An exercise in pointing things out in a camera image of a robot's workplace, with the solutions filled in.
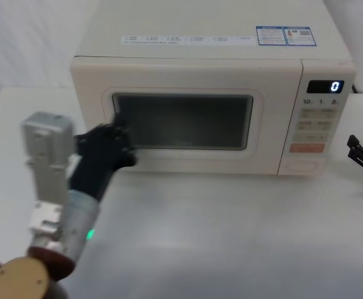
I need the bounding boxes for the white table cloth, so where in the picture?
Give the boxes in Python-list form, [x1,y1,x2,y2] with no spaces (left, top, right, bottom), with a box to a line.
[0,87,363,299]

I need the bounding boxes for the cream oven door with window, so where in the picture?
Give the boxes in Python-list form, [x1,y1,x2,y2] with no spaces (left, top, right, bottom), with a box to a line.
[70,55,304,174]

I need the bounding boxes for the white curtain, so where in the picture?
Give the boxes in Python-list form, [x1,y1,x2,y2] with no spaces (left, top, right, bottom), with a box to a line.
[0,0,363,121]

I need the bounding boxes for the oven control panel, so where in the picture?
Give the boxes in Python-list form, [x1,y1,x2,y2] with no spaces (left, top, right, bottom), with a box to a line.
[278,59,357,178]

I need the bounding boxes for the cream microwave oven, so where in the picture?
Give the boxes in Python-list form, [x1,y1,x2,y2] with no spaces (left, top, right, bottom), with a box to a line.
[70,0,357,178]

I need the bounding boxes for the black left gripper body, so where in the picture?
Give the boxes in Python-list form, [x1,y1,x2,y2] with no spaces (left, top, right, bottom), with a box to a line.
[69,123,125,202]

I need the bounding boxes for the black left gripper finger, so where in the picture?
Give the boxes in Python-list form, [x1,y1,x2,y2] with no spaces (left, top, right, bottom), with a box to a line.
[110,113,130,148]
[115,148,138,171]

